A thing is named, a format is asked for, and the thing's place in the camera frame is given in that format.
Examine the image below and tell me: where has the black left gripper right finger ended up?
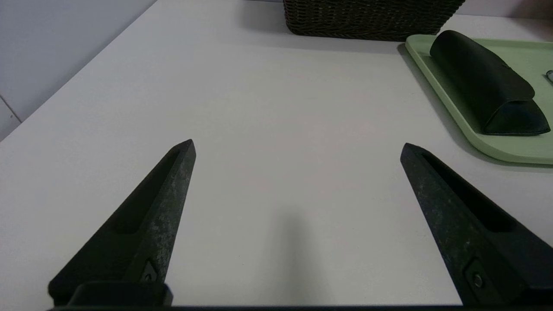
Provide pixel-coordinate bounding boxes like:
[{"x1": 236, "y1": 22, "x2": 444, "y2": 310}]
[{"x1": 400, "y1": 143, "x2": 553, "y2": 305}]

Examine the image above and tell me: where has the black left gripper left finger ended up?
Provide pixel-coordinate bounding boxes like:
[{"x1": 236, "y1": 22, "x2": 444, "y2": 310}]
[{"x1": 48, "y1": 139, "x2": 196, "y2": 305}]

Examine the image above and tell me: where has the black glasses case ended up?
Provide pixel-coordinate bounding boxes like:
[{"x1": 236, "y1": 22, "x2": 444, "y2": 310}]
[{"x1": 429, "y1": 30, "x2": 551, "y2": 136}]

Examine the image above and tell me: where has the dark brown wicker basket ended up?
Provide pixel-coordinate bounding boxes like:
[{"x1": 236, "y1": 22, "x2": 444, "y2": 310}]
[{"x1": 283, "y1": 0, "x2": 466, "y2": 42}]

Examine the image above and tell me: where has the light green plastic tray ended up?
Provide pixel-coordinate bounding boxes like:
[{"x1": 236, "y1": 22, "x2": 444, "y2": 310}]
[{"x1": 405, "y1": 35, "x2": 553, "y2": 165}]

